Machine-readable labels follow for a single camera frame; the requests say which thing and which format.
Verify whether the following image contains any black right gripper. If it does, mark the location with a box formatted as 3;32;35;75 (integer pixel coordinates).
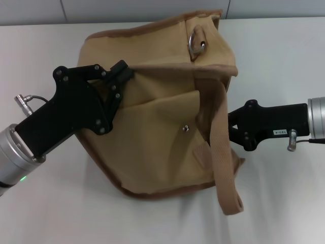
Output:
227;99;310;153

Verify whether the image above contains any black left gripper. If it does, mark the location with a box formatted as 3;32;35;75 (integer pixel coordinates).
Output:
15;59;135;159

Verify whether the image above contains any khaki canvas food bag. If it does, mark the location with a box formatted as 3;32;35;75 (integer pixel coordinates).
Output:
76;9;246;216

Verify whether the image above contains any right gripper connector cable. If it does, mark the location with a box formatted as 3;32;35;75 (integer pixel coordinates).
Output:
287;129;325;152

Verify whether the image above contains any gripper connector cable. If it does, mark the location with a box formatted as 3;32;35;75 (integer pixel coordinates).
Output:
14;94;50;104
287;129;325;152

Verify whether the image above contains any left gripper connector cable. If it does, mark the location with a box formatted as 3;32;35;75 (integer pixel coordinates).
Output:
14;94;50;104

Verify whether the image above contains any silver metal bag ring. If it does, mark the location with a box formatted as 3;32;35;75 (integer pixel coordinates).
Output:
188;26;208;54

